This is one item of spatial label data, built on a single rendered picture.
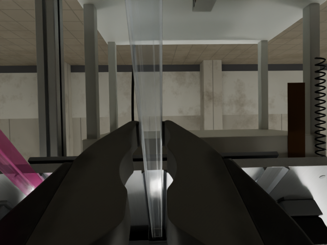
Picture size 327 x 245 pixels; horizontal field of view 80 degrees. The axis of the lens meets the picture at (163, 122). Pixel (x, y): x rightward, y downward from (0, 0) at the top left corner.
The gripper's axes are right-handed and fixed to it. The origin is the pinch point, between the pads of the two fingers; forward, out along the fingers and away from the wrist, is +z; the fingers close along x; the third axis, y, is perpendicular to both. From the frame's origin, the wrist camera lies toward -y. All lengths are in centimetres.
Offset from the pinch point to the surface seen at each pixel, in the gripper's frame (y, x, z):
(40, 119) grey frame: 14.2, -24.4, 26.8
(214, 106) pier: 134, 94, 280
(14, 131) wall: 176, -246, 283
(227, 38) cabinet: 5, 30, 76
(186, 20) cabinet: -3, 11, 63
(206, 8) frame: -6.1, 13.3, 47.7
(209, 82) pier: 99, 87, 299
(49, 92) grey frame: 9.1, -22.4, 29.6
